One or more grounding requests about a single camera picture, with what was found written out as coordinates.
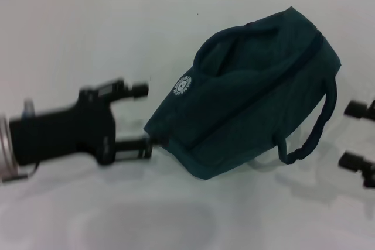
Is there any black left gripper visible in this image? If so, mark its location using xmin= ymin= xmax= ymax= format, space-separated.
xmin=8 ymin=77 xmax=154 ymax=167

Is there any dark teal insulated lunch bag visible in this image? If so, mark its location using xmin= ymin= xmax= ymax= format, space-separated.
xmin=142 ymin=6 xmax=343 ymax=181

